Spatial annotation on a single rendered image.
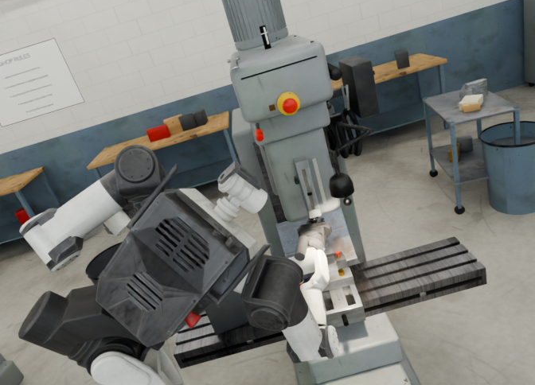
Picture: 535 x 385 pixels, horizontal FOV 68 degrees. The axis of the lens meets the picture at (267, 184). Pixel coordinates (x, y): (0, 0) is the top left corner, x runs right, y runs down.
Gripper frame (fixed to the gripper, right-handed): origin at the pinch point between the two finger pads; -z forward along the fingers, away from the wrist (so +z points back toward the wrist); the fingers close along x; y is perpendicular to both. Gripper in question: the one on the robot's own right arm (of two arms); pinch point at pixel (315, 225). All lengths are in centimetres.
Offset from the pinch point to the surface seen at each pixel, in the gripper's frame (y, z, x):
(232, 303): 20.2, 17.1, 35.4
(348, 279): 21.6, 6.3, -8.5
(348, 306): 24.7, 17.2, -8.3
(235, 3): -81, -14, 11
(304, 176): -25.9, 12.7, -3.7
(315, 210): -13.1, 12.4, -4.4
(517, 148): 61, -174, -117
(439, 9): -17, -477, -117
